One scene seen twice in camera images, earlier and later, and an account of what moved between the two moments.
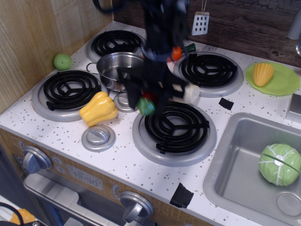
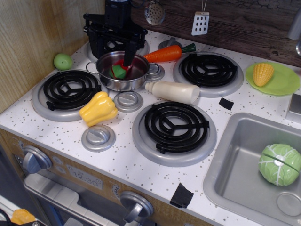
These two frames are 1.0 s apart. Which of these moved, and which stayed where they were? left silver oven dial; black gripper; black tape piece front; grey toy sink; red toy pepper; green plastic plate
Moved: black gripper; red toy pepper
Stayed: black tape piece front; grey toy sink; left silver oven dial; green plastic plate
